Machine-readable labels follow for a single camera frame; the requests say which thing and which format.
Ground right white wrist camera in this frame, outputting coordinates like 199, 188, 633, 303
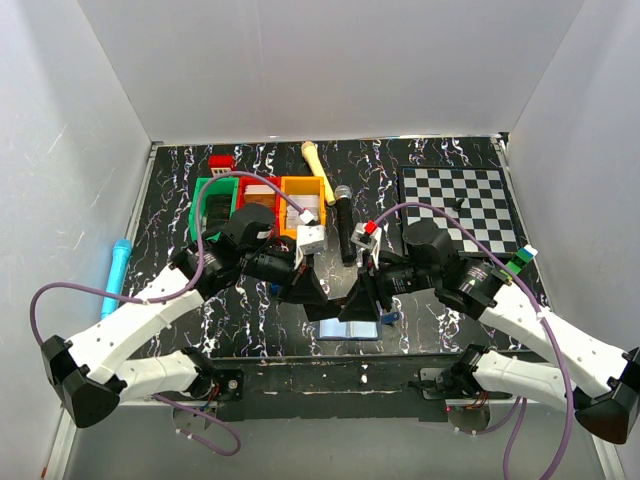
350, 221, 382, 269

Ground black object in green bin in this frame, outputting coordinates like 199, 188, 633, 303
204, 194, 233, 229

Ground black microphone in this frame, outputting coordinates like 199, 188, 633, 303
334, 185, 357, 267

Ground black chess piece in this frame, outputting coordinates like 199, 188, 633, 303
452, 198, 465, 212

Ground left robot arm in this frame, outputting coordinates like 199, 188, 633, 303
41, 203, 327, 428

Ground purple cable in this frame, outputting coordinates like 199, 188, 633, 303
29, 172, 321, 457
367, 202, 576, 480

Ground beige wooden microphone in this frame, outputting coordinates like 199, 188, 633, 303
301, 141, 336, 206

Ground black white chessboard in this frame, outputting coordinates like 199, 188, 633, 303
398, 166, 520, 255

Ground orange cards in red bin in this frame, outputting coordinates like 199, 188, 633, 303
244, 184, 277, 208

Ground light blue toy microphone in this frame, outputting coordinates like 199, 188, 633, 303
101, 238, 132, 319

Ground navy blue card holder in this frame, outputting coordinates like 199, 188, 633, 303
318, 312, 400, 341

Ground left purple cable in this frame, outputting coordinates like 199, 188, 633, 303
29, 172, 321, 457

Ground white cards in yellow bin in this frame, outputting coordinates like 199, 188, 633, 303
285, 194, 320, 229

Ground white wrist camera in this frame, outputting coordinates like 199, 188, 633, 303
294, 209, 328, 268
350, 221, 382, 269

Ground green plastic bin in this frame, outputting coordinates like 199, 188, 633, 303
188, 177, 239, 242

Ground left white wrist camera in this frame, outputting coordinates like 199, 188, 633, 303
294, 209, 328, 268

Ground yellow green brick stack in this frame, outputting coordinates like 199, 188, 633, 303
506, 245, 538, 276

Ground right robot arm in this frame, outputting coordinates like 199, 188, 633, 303
338, 219, 639, 445

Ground yellow plastic bin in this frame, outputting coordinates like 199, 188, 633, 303
277, 176, 327, 239

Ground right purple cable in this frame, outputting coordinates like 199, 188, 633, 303
367, 202, 576, 480

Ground red plastic bin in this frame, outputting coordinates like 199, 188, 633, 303
236, 177, 279, 211

